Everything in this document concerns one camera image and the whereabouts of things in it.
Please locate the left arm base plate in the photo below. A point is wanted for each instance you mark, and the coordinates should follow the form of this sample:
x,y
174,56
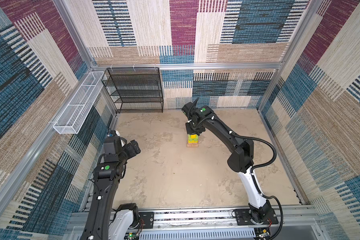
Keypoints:
x,y
144,220

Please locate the black wire shelf rack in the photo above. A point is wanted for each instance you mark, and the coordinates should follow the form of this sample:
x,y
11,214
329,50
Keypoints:
x,y
135,90

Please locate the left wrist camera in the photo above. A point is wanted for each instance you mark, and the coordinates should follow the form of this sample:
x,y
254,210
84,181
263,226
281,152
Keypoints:
x,y
113,134

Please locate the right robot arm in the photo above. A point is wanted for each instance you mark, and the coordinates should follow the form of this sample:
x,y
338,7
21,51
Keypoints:
x,y
241,158

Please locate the white wire mesh basket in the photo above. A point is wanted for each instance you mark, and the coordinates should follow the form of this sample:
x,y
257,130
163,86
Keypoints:
x,y
75,113

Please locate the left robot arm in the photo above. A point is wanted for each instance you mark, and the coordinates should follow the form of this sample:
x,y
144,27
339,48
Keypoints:
x,y
103,222

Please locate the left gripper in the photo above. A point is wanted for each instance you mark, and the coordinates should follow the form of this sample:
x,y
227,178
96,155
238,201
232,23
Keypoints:
x,y
131,152

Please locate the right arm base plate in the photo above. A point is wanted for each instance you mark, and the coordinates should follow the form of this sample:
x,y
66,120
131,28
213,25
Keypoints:
x,y
245,218

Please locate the natural wood block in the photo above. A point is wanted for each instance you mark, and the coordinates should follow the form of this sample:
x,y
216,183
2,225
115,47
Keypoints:
x,y
192,145

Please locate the green rectangular block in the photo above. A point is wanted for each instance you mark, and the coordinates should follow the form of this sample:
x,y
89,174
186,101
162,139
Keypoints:
x,y
193,140

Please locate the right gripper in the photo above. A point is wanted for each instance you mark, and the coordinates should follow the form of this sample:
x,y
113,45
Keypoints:
x,y
190,131

